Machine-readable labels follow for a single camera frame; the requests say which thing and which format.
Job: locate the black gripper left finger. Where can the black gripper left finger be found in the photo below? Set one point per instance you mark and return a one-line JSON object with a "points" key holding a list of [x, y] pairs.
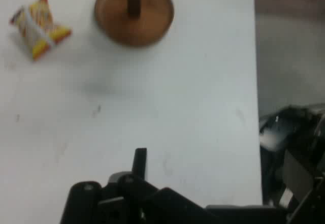
{"points": [[83, 203]]}

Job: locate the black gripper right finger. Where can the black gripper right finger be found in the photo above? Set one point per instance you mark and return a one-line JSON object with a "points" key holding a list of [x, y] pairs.
{"points": [[152, 206]]}

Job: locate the black object on floor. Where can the black object on floor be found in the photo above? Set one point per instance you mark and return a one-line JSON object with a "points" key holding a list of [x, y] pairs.
{"points": [[299, 142]]}

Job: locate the yellow snack packet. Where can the yellow snack packet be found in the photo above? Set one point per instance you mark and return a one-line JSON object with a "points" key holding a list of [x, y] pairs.
{"points": [[38, 28]]}

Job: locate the wooden mug stand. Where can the wooden mug stand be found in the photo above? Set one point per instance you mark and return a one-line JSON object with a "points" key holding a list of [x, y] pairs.
{"points": [[114, 20]]}

